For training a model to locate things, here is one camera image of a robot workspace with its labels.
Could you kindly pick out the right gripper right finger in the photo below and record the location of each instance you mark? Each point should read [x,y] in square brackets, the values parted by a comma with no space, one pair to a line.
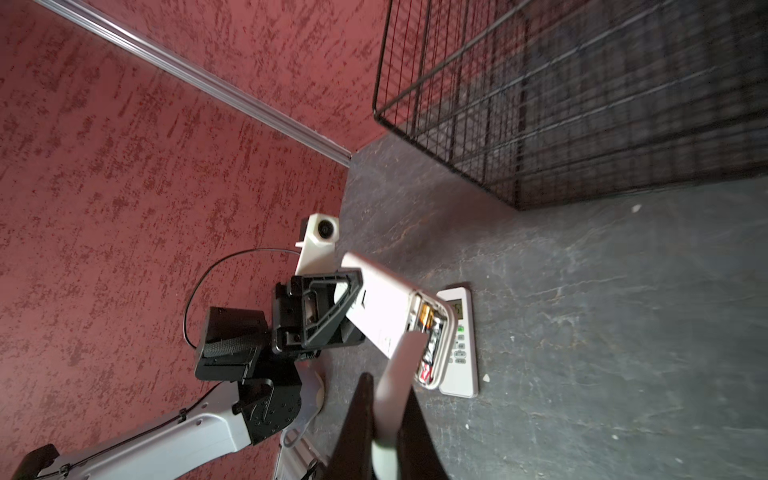
[416,454]

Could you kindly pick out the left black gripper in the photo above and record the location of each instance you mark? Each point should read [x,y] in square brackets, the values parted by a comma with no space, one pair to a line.
[310,314]

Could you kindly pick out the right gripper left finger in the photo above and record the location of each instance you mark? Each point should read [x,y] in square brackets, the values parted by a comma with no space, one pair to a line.
[351,458]

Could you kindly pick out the white battery cover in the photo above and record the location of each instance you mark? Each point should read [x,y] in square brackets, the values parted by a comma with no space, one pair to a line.
[390,399]

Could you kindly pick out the grey white remote control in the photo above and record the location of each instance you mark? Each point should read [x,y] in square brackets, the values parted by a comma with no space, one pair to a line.
[388,307]

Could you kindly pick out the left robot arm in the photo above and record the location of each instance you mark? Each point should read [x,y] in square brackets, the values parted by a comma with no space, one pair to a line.
[262,385]

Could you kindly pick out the white air conditioner remote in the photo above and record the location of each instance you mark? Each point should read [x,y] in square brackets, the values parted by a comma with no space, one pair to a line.
[461,375]

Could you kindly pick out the AAA batteries in remote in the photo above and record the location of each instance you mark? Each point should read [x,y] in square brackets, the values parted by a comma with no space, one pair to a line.
[431,322]

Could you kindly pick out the black wire basket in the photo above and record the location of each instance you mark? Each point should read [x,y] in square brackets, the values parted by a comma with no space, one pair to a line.
[544,103]

